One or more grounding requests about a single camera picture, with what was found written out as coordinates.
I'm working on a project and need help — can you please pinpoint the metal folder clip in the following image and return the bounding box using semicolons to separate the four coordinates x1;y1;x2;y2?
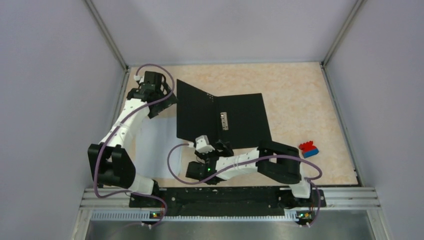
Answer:
220;112;229;131

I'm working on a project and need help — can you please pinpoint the black file folder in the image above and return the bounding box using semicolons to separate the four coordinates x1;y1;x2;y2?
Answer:
176;80;272;149

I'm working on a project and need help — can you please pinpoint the white paper stack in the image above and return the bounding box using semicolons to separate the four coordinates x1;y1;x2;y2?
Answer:
134;117;183;179

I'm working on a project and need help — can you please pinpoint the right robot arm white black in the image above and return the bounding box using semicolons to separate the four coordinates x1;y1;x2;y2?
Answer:
185;139;314;206

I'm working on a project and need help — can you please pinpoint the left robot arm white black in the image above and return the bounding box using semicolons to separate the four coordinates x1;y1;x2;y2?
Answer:
87;82;177;207

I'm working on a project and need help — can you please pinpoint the red blue toy block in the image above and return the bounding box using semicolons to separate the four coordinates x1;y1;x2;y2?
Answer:
298;141;320;159

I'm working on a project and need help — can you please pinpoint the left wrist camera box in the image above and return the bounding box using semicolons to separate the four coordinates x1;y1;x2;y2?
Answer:
142;71;166;89

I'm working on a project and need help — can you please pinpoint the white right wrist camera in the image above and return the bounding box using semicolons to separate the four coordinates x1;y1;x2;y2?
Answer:
195;135;215;154

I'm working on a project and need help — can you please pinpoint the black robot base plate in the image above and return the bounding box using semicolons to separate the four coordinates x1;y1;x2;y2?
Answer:
129;186;327;217

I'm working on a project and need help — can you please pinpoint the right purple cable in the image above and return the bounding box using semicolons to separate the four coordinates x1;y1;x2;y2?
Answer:
166;143;323;229

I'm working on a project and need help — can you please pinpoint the purple cable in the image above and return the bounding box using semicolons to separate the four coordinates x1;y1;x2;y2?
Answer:
166;143;323;229
93;63;176;229

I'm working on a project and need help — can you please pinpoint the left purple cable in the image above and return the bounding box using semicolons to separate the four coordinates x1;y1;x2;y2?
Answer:
93;63;176;229

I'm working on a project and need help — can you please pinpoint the aluminium frame rail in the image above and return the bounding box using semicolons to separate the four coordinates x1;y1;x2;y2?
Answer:
79;187;381;222

